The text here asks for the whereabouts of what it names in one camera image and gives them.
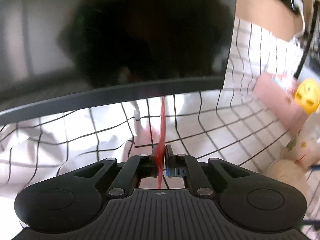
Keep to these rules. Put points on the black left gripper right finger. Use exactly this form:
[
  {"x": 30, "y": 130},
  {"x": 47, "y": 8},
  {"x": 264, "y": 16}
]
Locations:
[{"x": 170, "y": 162}]

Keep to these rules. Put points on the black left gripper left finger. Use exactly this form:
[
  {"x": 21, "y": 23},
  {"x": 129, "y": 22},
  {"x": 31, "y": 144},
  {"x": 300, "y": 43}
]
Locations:
[{"x": 154, "y": 163}]

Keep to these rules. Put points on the red white paper packet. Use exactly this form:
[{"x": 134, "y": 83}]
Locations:
[{"x": 160, "y": 149}]

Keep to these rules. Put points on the white black grid tablecloth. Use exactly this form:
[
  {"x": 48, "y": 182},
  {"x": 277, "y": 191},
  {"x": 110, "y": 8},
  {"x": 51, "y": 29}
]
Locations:
[{"x": 230, "y": 123}]

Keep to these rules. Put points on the pink storage box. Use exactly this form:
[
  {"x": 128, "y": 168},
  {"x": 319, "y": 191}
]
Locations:
[{"x": 281, "y": 103}]

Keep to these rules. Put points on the clear plastic jar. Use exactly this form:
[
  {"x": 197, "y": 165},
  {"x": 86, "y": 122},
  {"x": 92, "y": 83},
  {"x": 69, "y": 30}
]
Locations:
[{"x": 303, "y": 148}]

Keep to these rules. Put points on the yellow plastic funnel toy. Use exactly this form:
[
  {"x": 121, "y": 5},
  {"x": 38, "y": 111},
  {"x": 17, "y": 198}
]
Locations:
[{"x": 307, "y": 95}]

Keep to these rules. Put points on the black computer monitor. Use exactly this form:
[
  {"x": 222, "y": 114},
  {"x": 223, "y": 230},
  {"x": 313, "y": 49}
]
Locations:
[{"x": 64, "y": 55}]

